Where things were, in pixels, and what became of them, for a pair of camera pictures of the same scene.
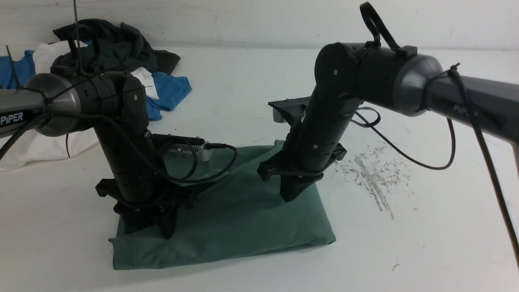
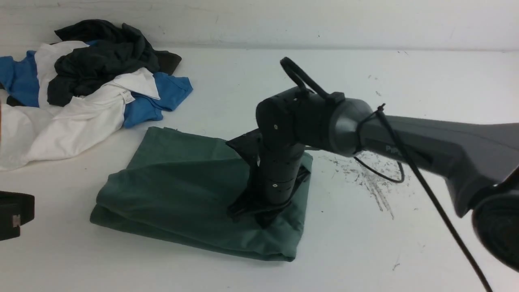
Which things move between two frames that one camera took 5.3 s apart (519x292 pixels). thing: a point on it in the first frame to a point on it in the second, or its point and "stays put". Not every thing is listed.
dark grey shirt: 112,48 stays put
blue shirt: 18,69 stays put
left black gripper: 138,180 to 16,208
